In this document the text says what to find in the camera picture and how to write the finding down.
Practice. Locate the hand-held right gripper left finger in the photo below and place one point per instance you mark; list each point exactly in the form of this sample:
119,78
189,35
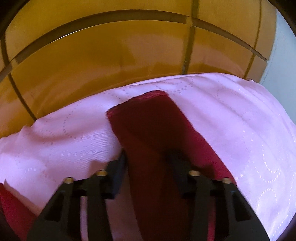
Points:
119,169

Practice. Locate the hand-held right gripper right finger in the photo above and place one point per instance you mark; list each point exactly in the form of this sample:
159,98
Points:
177,169

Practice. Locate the pink patterned bedsheet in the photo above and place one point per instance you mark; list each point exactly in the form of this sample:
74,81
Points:
231,120

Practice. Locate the dark red garment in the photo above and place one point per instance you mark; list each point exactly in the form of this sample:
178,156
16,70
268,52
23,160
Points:
148,129

